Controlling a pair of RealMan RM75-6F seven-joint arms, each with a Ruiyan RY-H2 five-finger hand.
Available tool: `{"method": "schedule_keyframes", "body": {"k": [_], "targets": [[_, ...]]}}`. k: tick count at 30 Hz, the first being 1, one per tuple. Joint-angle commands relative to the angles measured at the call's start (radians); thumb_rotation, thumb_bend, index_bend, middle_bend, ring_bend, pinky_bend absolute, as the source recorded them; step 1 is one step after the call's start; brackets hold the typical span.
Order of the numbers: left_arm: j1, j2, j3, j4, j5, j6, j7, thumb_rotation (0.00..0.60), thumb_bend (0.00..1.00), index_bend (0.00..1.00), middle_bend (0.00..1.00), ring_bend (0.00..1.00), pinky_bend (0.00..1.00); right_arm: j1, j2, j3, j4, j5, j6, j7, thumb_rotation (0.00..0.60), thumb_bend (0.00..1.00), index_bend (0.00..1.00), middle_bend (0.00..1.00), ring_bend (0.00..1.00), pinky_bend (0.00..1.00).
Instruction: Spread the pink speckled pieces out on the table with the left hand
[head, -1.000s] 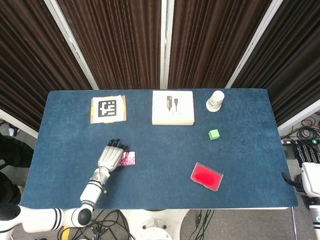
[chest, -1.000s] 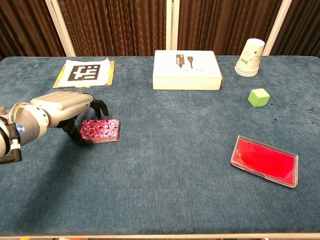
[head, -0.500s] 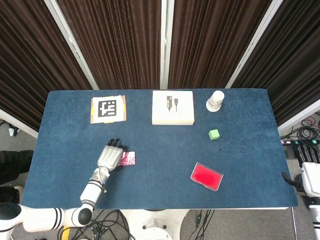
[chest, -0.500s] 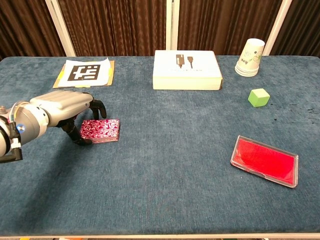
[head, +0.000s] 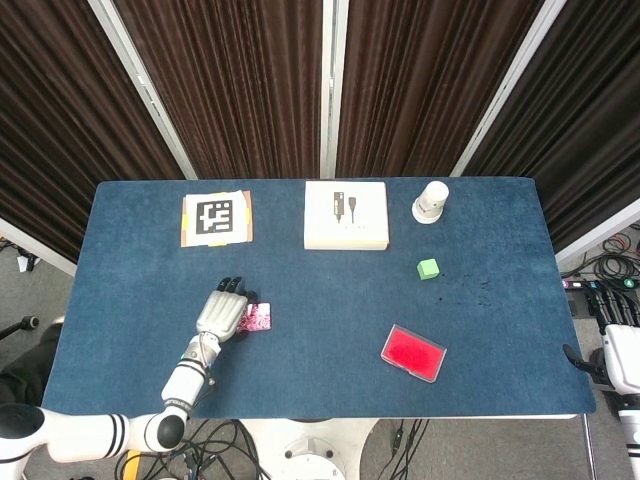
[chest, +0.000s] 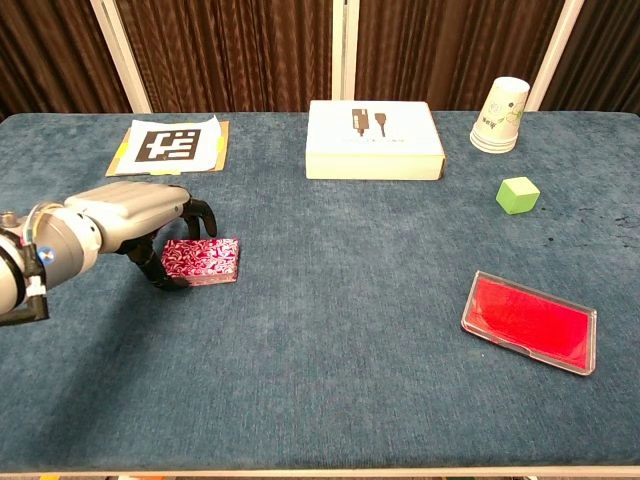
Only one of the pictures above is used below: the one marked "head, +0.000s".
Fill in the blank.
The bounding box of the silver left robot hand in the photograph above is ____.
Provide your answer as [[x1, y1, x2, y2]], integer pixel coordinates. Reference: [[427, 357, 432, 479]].
[[194, 275, 262, 342]]

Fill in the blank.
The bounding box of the white pedestal base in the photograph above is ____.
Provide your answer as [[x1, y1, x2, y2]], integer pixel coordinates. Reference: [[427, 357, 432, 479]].
[[244, 418, 381, 480]]

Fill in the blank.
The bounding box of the blue fabric table mat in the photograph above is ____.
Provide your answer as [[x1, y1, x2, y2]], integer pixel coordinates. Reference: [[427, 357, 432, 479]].
[[42, 177, 597, 420]]

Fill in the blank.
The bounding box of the dark brown pleated curtain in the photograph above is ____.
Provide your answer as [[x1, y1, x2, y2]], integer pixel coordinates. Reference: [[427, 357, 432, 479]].
[[335, 0, 546, 177], [464, 0, 640, 251], [113, 0, 325, 180], [0, 0, 187, 262]]

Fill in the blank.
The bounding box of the black floor cable bundle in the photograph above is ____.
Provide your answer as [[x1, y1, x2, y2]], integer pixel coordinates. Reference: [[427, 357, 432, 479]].
[[559, 224, 640, 281], [114, 418, 269, 480]]

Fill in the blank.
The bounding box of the white flat product box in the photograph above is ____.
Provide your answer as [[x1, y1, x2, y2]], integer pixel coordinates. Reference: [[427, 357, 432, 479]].
[[303, 180, 390, 251]]

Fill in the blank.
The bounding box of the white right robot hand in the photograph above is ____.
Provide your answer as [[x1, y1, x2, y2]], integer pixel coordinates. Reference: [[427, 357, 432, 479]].
[[562, 287, 640, 396]]

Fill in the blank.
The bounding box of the white frame rail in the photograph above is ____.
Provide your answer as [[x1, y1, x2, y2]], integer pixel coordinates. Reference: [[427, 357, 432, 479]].
[[0, 217, 79, 277], [554, 197, 640, 264]]

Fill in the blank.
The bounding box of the clear case with red lining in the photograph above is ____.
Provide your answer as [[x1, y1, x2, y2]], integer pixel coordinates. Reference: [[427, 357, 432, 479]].
[[380, 323, 448, 385]]

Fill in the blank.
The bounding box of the black cable with inline box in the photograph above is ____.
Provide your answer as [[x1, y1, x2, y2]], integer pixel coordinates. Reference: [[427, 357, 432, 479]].
[[387, 418, 431, 480]]

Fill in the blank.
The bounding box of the fiducial marker sheet on cardboard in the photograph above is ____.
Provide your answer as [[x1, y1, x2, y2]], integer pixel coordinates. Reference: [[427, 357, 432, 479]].
[[180, 188, 255, 249]]

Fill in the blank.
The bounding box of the metal table leg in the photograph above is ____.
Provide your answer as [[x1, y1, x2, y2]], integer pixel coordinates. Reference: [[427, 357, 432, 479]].
[[582, 414, 599, 480]]

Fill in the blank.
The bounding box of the white frame post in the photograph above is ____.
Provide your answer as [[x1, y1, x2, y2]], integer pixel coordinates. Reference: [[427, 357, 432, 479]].
[[319, 0, 350, 179], [88, 0, 199, 180], [449, 0, 569, 177]]

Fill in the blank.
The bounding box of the person in dark clothes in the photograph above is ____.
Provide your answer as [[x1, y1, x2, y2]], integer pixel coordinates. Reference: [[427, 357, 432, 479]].
[[0, 323, 65, 406]]

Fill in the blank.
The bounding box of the black power strip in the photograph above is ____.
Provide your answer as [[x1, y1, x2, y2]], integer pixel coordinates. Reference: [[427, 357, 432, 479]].
[[560, 277, 640, 293]]

